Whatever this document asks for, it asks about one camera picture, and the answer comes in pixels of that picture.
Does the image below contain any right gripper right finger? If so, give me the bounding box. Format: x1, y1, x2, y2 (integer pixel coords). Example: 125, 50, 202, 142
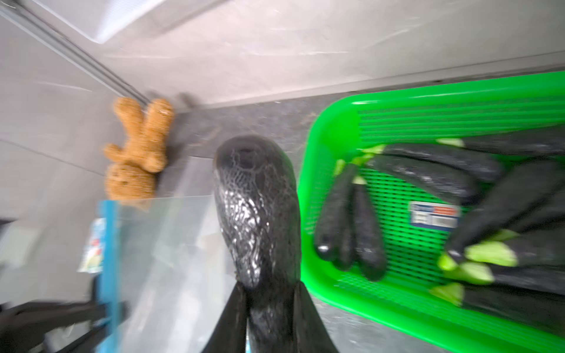
293, 282, 338, 353

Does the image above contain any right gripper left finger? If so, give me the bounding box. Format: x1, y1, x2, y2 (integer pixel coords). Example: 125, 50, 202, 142
202, 282, 247, 353

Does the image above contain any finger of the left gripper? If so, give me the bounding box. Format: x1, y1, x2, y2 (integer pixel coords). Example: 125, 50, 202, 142
1, 301, 110, 352

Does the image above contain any clear zip-top bag blue zipper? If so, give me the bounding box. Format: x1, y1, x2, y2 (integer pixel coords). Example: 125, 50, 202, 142
99, 195, 235, 352

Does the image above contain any dark eggplant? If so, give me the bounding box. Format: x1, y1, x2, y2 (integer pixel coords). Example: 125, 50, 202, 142
213, 135, 302, 352

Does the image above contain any colourful tissue pack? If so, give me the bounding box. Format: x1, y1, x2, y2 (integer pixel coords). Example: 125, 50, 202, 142
77, 218, 106, 274

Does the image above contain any green plastic basket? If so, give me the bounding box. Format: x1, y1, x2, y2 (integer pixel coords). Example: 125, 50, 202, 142
299, 72, 564, 352

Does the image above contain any basket label sticker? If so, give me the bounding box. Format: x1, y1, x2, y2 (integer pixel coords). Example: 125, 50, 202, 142
408, 202, 461, 232

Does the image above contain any brown teddy bear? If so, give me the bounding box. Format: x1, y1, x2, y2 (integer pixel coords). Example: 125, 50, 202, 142
104, 97, 175, 204

